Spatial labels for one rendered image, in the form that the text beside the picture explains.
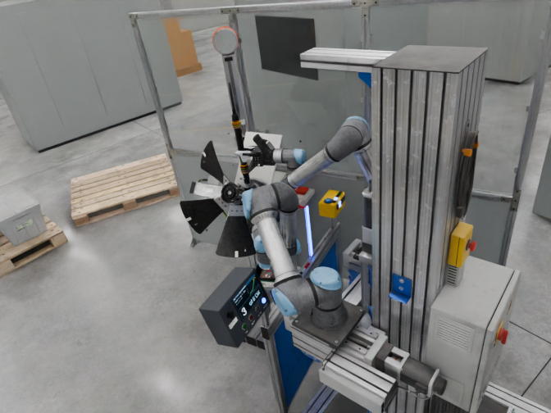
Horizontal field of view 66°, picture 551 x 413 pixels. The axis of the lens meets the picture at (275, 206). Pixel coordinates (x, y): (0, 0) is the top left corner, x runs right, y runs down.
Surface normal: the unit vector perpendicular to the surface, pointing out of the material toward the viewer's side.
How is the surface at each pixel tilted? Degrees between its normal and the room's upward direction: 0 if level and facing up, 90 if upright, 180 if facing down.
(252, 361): 0
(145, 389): 0
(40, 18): 90
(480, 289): 0
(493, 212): 90
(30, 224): 95
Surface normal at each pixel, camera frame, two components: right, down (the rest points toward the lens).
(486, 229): -0.48, 0.52
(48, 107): 0.63, 0.35
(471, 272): -0.12, -0.84
